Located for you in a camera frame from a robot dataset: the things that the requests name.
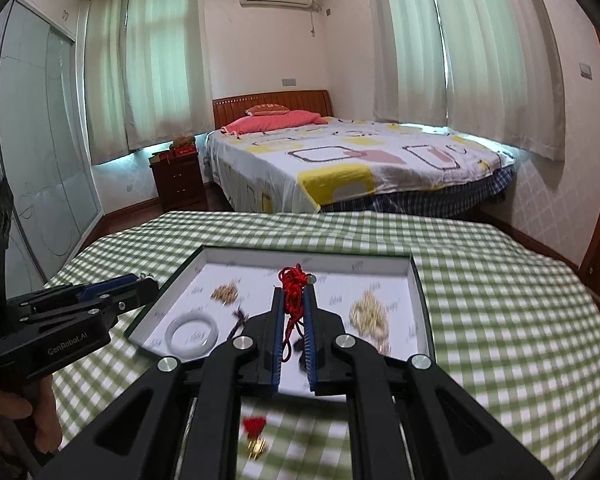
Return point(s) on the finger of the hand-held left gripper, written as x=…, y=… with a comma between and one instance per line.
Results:
x=132, y=297
x=107, y=285

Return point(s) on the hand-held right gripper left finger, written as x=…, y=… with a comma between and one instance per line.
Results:
x=279, y=340

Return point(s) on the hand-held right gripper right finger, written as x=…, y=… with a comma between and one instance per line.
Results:
x=310, y=340

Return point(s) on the white jade bangle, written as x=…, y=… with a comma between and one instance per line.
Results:
x=171, y=332

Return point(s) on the red knot pendant gold coin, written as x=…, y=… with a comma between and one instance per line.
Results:
x=294, y=285

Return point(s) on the pearl flower brooch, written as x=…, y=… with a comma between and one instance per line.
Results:
x=225, y=293

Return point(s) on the green tray with white lining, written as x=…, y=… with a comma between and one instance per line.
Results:
x=260, y=270

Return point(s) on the person's left hand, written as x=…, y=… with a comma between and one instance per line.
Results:
x=10, y=410

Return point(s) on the red knot charm gold bell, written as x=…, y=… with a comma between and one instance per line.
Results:
x=254, y=427

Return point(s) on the dark wooden nightstand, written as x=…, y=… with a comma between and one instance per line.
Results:
x=180, y=185

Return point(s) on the frosted glass wardrobe door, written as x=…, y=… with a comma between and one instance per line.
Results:
x=40, y=160

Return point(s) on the red box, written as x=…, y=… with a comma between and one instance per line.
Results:
x=185, y=151

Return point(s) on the brown plush toy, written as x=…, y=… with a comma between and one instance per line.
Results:
x=184, y=141

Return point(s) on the green checked tablecloth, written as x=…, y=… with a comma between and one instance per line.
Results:
x=480, y=310

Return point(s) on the blue plaid bed skirt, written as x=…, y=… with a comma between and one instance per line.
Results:
x=430, y=195

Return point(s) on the white patterned bedsheet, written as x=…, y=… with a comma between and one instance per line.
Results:
x=380, y=160

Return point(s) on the white curtain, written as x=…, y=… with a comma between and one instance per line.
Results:
x=105, y=75
x=165, y=60
x=495, y=60
x=405, y=45

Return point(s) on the pink pillow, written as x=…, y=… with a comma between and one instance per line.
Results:
x=275, y=121

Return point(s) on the small red cushion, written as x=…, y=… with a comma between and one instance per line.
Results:
x=266, y=109

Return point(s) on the wooden bed headboard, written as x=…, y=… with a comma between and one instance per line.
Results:
x=270, y=100

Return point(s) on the grey wall outlet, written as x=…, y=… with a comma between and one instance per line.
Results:
x=289, y=81

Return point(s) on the wall light switch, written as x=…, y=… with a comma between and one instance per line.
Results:
x=586, y=70

